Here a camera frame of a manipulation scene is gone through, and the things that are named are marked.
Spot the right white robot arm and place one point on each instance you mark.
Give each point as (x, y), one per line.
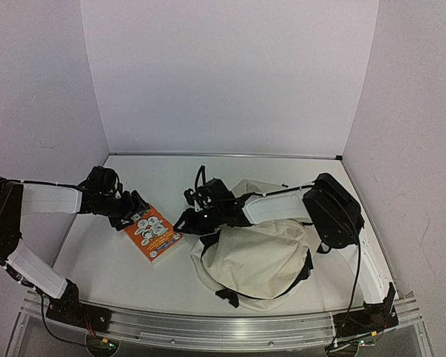
(339, 221)

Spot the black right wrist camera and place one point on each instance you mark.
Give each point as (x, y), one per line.
(206, 194)

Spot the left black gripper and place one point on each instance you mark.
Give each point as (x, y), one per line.
(131, 205)

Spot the beige canvas backpack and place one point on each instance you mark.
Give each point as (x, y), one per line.
(258, 267)

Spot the orange comic book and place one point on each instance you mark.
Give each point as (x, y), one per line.
(154, 236)

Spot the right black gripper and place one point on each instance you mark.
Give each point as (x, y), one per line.
(192, 218)

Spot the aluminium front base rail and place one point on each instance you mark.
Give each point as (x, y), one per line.
(118, 331)

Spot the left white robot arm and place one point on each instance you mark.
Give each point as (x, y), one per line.
(24, 205)

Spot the aluminium table edge rail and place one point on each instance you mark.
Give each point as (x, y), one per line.
(228, 154)

